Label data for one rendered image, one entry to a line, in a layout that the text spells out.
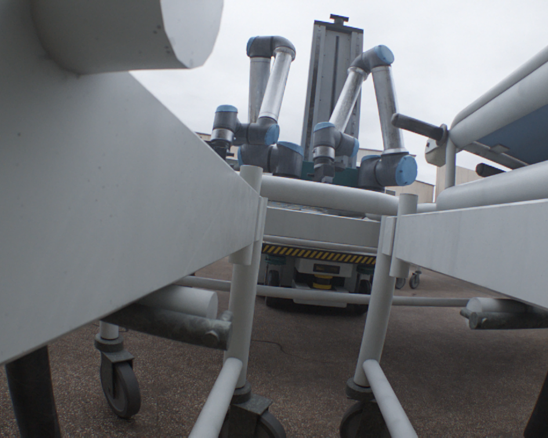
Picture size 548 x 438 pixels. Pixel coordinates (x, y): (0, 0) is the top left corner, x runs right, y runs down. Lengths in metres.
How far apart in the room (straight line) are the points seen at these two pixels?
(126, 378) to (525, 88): 0.70
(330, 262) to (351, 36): 1.49
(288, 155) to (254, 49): 0.58
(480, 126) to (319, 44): 1.76
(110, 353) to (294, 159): 1.27
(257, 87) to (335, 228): 1.10
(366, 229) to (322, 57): 1.50
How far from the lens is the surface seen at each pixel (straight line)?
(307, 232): 0.67
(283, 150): 1.60
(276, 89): 1.42
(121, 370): 0.61
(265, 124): 1.30
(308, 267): 1.48
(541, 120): 0.42
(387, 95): 1.62
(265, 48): 1.67
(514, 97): 0.36
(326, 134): 1.29
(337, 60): 2.12
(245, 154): 1.65
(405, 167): 1.54
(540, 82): 0.33
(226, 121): 1.22
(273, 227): 0.66
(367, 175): 1.68
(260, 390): 0.82
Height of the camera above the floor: 0.42
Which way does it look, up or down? 1 degrees up
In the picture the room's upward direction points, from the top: 7 degrees clockwise
